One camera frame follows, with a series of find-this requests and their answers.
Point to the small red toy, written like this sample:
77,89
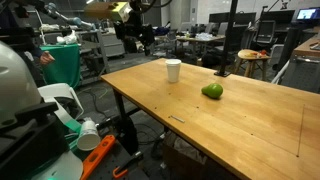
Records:
263,52

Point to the black office chair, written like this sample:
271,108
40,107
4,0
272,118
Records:
265,31

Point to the light wooden table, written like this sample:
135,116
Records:
200,38

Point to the person in dark clothes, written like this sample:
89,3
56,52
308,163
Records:
31,53

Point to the lit computer monitor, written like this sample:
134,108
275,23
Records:
306,14

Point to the person's bare hand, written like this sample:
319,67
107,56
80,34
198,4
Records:
46,58

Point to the green toy pear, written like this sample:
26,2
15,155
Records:
213,90

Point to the white crumpled bag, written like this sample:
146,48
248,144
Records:
68,38

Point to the blue grey robot arm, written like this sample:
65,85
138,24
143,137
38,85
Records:
71,20

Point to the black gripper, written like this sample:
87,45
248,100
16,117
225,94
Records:
131,31

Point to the brown wooden desk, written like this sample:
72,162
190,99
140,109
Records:
306,46

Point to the white paper cup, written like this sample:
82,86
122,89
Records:
88,135

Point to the grey metal shelf cart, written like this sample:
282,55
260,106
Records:
95,50

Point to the grey drawer cabinet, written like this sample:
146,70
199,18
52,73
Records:
113,45

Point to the orange spirit level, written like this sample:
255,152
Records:
96,156

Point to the round wooden stool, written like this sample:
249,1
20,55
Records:
250,55

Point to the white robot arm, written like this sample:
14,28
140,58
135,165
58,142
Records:
16,83

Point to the black clamp mount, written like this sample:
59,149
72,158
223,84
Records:
30,140

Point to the white chair frame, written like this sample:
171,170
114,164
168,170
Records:
278,75

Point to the small metal strip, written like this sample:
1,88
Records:
177,119

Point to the green cloth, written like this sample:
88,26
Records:
63,65

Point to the black table leg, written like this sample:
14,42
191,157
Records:
128,130

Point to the white foam cup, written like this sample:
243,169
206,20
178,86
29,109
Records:
173,71

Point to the black pole stand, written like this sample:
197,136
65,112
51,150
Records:
230,33

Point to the white plastic chair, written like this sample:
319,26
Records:
60,91

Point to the orange black clamp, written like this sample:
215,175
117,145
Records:
126,165

